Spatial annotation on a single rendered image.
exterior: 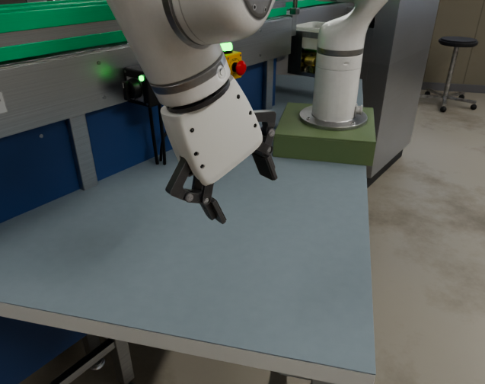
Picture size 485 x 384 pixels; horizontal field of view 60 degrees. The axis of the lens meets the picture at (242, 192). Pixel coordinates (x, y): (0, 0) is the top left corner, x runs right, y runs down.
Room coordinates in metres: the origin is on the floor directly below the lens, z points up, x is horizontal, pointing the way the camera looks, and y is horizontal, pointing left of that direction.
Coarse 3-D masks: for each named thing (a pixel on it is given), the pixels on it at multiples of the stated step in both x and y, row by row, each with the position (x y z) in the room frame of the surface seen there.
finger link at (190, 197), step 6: (192, 192) 0.43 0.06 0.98; (198, 192) 0.44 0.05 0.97; (186, 198) 0.42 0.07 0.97; (192, 198) 0.43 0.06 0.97; (198, 198) 0.43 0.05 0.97; (210, 204) 0.44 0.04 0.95; (216, 204) 0.44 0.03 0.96; (204, 210) 0.45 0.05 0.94; (210, 210) 0.44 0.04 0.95; (216, 210) 0.44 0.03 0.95; (210, 216) 0.44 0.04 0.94; (216, 216) 0.45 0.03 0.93; (222, 216) 0.44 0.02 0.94; (222, 222) 0.44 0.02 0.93
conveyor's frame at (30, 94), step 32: (256, 32) 1.38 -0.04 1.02; (288, 32) 1.53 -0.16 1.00; (32, 64) 0.81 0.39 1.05; (64, 64) 0.86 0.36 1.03; (96, 64) 0.92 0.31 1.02; (128, 64) 0.98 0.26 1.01; (0, 96) 0.75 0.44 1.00; (32, 96) 0.79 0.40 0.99; (64, 96) 0.85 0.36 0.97; (96, 96) 0.90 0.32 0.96; (0, 128) 0.74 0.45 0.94; (32, 128) 0.78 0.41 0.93
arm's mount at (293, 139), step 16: (288, 112) 1.20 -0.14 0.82; (368, 112) 1.20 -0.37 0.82; (288, 128) 1.08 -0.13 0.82; (304, 128) 1.08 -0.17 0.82; (368, 128) 1.07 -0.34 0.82; (288, 144) 1.03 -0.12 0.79; (304, 144) 1.02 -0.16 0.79; (320, 144) 1.02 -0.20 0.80; (336, 144) 1.01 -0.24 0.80; (352, 144) 1.00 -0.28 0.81; (368, 144) 0.99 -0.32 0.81; (320, 160) 1.01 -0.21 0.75; (336, 160) 1.00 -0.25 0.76; (352, 160) 1.00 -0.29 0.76; (368, 160) 0.99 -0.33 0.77
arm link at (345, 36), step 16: (352, 0) 1.11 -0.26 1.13; (368, 0) 1.06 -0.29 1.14; (384, 0) 1.07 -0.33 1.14; (352, 16) 1.08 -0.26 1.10; (368, 16) 1.08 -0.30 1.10; (320, 32) 1.14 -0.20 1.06; (336, 32) 1.09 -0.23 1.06; (352, 32) 1.08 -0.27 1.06; (320, 48) 1.13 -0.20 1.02; (336, 48) 1.09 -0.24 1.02; (352, 48) 1.09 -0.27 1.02
